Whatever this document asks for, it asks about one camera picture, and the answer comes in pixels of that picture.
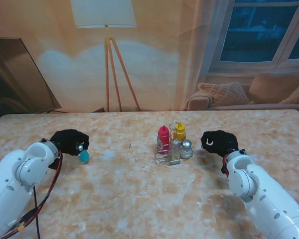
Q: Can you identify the chrome wire condiment rack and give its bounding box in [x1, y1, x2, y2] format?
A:
[154, 121, 194, 166]

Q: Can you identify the yellow squeeze bottle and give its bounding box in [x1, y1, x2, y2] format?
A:
[173, 122, 187, 142]

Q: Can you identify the printed tripod floor lamp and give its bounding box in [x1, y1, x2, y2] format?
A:
[70, 0, 142, 113]

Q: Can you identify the red squeeze bottle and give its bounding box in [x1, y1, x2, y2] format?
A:
[157, 125, 170, 152]

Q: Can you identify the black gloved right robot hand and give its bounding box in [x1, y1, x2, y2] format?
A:
[200, 130, 239, 158]

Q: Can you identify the blue shaker with metal lid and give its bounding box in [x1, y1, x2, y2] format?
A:
[76, 143, 90, 165]

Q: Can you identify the right arm red cable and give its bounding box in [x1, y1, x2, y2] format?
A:
[221, 154, 230, 177]

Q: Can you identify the glass salt shaker metal lid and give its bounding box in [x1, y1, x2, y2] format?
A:
[180, 139, 193, 159]

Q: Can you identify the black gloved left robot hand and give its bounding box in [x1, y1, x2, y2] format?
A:
[49, 129, 90, 157]

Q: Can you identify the square clear glass oil bottle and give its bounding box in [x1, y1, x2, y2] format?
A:
[169, 139, 182, 165]

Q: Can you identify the left arm red black cable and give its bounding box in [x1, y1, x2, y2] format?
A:
[0, 151, 64, 239]

